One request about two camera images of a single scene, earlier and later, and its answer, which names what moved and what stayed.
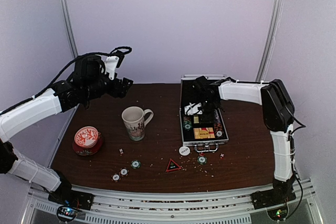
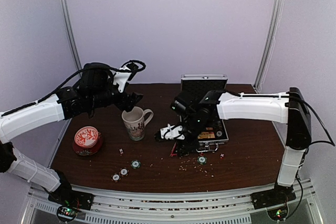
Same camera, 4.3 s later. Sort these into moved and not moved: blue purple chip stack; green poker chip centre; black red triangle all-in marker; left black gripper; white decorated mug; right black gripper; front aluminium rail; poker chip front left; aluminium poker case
Moved: left black gripper; right black gripper; black red triangle all-in marker
Not moved: front aluminium rail; aluminium poker case; blue purple chip stack; white decorated mug; green poker chip centre; poker chip front left
